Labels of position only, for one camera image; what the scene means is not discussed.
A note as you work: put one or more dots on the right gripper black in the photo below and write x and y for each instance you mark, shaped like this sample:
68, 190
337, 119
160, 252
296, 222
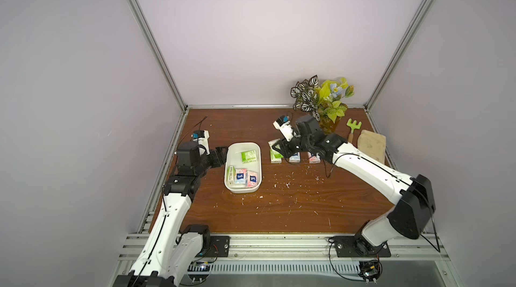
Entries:
290, 146

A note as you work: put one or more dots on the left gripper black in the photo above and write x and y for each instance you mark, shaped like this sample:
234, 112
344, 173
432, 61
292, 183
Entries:
217, 159

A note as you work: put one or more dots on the pink pocket tissue pack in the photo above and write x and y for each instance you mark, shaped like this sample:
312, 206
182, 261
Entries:
314, 158

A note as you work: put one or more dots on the blue pocket tissue pack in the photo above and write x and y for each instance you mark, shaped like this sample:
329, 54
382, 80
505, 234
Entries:
296, 158

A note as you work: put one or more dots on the green pocket tissue pack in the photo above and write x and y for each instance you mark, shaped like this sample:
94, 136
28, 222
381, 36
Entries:
275, 157

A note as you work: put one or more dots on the white plastic storage box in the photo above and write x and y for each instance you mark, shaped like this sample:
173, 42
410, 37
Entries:
234, 159

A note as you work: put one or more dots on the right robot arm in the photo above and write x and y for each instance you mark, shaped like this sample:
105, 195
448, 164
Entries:
411, 197

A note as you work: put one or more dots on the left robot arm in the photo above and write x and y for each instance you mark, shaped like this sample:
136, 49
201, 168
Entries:
168, 253

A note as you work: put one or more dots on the green edge tissue pack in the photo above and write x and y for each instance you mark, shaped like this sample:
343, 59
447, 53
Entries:
231, 175

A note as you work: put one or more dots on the potted artificial plant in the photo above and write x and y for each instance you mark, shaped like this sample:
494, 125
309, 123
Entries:
323, 100

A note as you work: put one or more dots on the green toy garden rake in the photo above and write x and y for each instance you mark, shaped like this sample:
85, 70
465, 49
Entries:
354, 125

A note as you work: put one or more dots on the blue tempo tissue pack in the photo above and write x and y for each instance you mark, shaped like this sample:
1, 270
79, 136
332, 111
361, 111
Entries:
241, 176

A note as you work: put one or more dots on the white tissue pack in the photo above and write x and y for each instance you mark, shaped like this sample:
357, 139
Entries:
249, 156

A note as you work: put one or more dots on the pink barcode tissue pack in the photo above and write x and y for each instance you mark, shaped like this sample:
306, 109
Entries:
252, 179

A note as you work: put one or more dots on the beige work glove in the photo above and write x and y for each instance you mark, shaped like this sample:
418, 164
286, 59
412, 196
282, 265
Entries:
373, 145

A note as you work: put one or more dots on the left circuit board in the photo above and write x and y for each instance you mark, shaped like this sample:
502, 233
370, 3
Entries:
198, 272

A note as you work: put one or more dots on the circuit board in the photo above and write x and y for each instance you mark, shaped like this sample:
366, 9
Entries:
198, 272
370, 271

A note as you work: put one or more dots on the right circuit board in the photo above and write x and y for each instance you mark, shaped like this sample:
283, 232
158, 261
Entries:
370, 271

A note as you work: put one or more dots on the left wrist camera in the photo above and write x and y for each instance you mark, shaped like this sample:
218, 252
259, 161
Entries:
201, 138

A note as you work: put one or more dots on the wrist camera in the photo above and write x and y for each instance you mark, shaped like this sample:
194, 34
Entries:
201, 138
283, 125

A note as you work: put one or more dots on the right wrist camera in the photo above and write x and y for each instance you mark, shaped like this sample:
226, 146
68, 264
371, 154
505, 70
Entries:
283, 125

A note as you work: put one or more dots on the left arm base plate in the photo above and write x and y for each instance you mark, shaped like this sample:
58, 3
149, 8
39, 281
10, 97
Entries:
218, 247

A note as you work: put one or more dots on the aluminium front rail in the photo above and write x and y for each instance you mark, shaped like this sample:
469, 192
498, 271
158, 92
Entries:
315, 247

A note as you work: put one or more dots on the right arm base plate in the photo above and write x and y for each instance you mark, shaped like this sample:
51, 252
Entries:
351, 247

